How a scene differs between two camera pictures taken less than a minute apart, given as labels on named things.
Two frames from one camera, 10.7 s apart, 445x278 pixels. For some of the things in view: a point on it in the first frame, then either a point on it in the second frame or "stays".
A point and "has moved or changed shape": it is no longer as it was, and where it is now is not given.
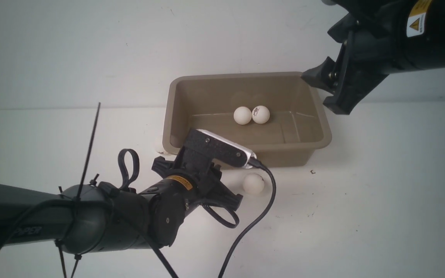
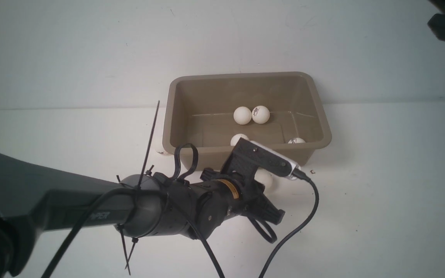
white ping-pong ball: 242,115 stays
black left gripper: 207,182 -> 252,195
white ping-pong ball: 253,183 has moved or changed shape
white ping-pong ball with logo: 260,114 stays
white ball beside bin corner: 158,146 stays
